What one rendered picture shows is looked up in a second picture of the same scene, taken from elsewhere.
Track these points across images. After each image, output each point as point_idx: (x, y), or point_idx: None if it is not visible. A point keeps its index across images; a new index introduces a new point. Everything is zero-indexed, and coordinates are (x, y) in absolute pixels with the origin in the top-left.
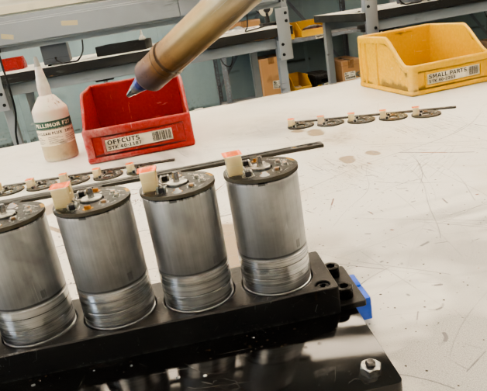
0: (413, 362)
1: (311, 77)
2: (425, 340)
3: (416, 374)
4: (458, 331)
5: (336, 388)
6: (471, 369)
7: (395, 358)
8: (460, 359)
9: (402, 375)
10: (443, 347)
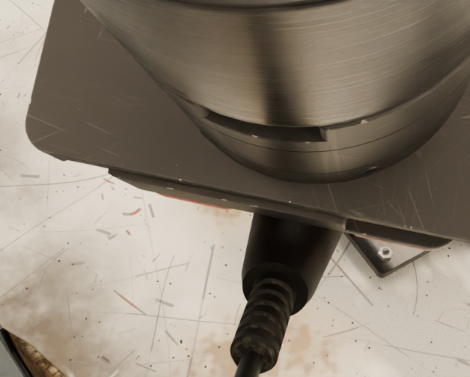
0: (432, 286)
1: None
2: (462, 291)
3: (420, 289)
4: None
5: (361, 238)
6: (438, 323)
7: (433, 274)
8: (447, 316)
9: (415, 280)
10: (458, 304)
